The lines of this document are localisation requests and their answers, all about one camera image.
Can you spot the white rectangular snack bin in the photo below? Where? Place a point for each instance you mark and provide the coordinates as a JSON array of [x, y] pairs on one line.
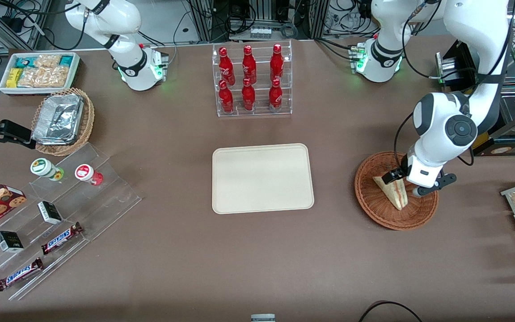
[[3, 89]]

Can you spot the cream plastic tray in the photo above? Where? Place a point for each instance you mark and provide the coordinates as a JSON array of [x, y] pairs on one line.
[[262, 179]]

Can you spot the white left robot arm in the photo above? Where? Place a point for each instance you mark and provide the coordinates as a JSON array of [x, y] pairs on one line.
[[432, 117]]

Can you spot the white power strip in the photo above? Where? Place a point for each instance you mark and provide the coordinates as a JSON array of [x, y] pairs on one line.
[[260, 32]]

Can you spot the clear peanut snack bag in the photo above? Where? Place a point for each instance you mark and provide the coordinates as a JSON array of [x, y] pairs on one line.
[[48, 61], [43, 78]]

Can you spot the teal snack packet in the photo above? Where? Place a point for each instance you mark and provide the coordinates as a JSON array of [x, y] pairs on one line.
[[25, 62], [66, 61]]

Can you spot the light tan wicker basket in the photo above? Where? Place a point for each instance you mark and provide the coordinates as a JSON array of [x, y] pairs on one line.
[[86, 125]]

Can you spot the red lid yogurt cup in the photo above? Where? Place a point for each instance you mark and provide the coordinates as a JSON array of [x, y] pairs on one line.
[[85, 173]]

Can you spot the clear acrylic bottle rack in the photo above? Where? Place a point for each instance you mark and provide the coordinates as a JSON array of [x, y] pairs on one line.
[[259, 114]]

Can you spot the clear acrylic stepped stand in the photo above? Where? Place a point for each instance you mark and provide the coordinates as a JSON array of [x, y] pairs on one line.
[[105, 197]]

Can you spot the red cola bottle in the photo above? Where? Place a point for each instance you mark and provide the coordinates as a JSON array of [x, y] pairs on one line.
[[226, 67], [275, 97], [248, 97], [226, 99], [276, 63], [249, 66]]

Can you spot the stacked aluminium foil trays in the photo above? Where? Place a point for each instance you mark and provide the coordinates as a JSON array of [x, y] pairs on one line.
[[58, 118]]

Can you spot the brown round wicker basket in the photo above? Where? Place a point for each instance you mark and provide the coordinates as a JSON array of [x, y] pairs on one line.
[[373, 210]]

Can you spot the small black carton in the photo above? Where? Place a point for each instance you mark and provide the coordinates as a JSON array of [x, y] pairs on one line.
[[50, 213], [9, 242]]

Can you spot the triangular sandwich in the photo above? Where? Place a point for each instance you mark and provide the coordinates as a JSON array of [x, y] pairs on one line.
[[394, 194]]

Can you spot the Snickers chocolate bar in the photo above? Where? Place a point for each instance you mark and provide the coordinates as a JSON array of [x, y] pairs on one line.
[[18, 274], [61, 239]]

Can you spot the small grey device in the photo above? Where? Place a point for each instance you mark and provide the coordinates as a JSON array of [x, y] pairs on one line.
[[263, 318]]

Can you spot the yellow snack packet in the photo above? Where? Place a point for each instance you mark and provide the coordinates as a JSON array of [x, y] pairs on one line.
[[14, 78]]

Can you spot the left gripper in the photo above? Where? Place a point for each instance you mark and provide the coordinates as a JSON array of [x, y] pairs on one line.
[[396, 174]]

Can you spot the green lid yogurt cup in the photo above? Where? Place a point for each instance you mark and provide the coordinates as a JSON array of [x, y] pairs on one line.
[[43, 167]]

